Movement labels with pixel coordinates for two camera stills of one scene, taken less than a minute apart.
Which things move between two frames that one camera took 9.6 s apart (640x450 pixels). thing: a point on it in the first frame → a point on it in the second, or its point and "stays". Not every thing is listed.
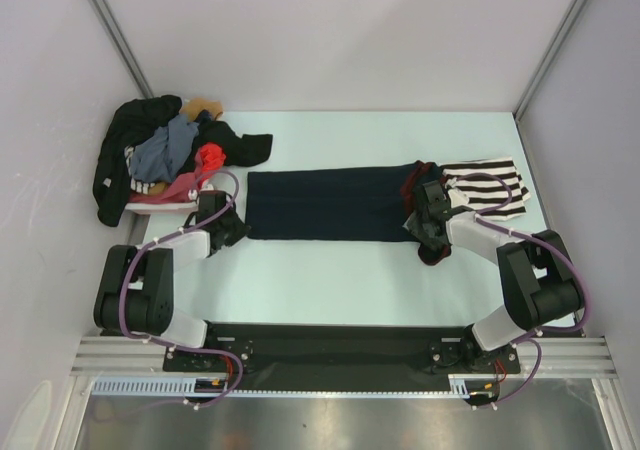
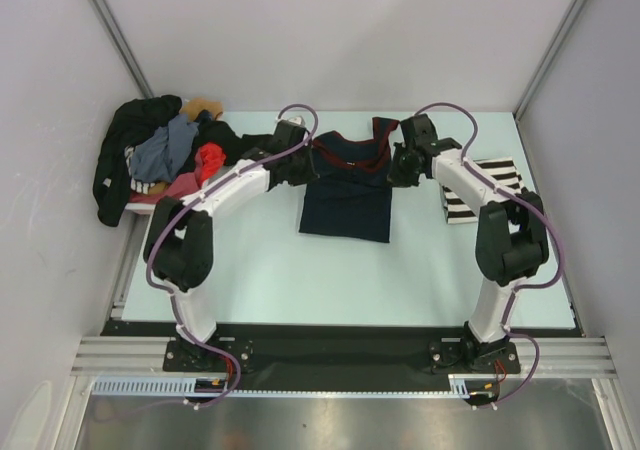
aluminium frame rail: [121, 356] stays
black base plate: [340, 357] stays
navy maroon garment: [370, 204] → [350, 194]
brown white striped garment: [140, 187] stays
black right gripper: [414, 223] → [395, 177]
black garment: [112, 188] stays
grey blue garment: [160, 156] stays
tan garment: [191, 107] stays
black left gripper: [239, 232] → [308, 174]
